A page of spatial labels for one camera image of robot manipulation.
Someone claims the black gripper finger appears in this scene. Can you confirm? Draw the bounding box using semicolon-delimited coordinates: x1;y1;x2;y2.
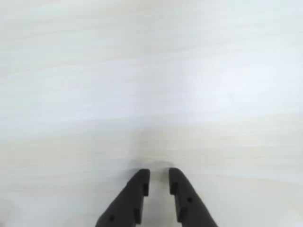
94;168;151;227
169;167;219;227

